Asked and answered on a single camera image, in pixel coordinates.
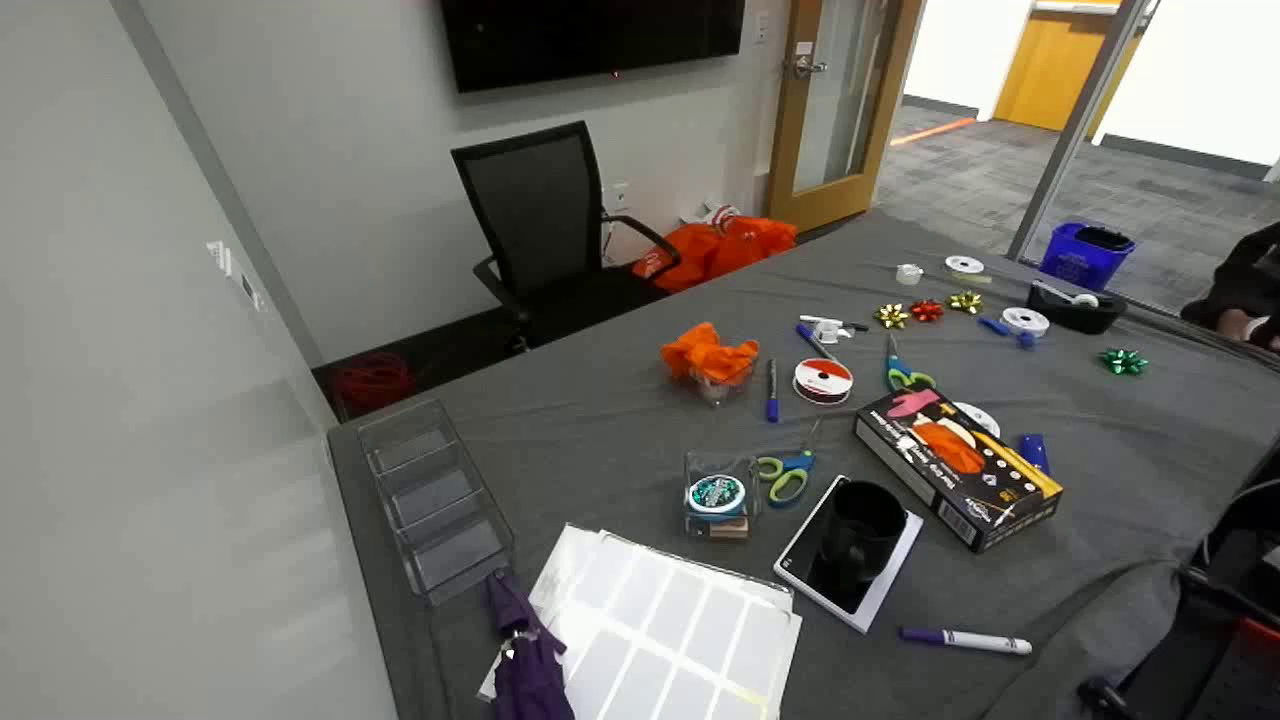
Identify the small white object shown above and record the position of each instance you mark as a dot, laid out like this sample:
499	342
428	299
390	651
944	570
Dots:
830	326

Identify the clear plastic container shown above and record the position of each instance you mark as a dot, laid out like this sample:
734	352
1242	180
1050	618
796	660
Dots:
408	450
459	554
434	503

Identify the grey tablecloth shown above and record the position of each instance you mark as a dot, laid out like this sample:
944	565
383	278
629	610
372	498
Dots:
600	403

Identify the blue pen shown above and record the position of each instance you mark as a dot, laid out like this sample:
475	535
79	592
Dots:
769	403

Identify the orange cloth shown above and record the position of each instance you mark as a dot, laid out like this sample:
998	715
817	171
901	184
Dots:
721	250

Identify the blue white marker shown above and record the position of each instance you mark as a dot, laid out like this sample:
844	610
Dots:
811	338

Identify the red ribbon spool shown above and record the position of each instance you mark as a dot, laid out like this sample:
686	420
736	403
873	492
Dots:
821	381

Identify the green blue scissors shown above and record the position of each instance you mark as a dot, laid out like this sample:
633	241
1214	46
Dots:
784	478
904	376

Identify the black mesh office chair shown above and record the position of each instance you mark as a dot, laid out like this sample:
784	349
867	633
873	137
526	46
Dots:
534	200

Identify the black marker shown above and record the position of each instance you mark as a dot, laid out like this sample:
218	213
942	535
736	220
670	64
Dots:
858	326

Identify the gold gift bow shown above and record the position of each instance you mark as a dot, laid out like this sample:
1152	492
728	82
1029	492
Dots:
966	300
890	312

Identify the white label sheets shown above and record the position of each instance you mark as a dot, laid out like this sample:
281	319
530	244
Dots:
667	624

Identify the wooden door with glass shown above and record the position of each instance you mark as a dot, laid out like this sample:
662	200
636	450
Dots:
784	132

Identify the white tablet device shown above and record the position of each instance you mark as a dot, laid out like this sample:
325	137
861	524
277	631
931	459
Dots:
844	546

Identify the small white round cap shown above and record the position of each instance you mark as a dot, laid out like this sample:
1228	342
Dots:
911	273

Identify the red gift bow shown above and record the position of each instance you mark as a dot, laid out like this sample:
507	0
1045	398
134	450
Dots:
926	309

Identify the purple folded cloth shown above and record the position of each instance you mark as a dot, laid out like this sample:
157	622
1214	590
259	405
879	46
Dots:
526	665

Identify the black glove box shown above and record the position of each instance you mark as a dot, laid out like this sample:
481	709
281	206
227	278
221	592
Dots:
962	464

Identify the white spool with gold ribbon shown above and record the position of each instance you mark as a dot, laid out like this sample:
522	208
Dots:
966	265

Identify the white label roll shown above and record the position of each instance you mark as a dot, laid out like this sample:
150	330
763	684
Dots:
982	418

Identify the purple white marker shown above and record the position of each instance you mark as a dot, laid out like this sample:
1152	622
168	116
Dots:
972	642

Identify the black tape dispenser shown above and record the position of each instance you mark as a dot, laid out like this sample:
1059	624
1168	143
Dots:
1086	319

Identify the blue bin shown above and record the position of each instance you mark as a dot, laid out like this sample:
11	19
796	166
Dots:
1083	254

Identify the green gift bow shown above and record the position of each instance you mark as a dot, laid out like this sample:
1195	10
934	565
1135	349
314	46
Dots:
1127	362

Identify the yellow wooden door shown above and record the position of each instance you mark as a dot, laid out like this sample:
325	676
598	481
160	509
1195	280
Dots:
1054	64

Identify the person in dark clothes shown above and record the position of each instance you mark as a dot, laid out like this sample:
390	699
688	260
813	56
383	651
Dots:
1245	273

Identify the black red equipment stand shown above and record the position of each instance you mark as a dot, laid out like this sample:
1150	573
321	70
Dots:
1214	654

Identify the white wall outlet plate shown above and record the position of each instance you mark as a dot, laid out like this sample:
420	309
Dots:
619	195

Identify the black wall television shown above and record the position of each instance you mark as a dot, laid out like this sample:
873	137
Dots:
586	41

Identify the white wall thermostat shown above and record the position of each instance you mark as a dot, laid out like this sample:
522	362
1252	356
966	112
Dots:
221	258

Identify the grey metal frame post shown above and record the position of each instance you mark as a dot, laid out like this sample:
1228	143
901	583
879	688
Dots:
1076	132

